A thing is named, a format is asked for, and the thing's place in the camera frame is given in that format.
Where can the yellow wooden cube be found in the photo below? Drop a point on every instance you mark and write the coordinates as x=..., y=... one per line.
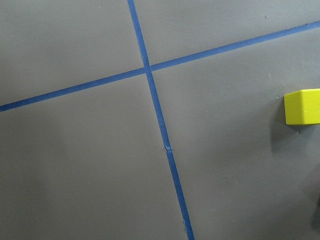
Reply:
x=302, y=107

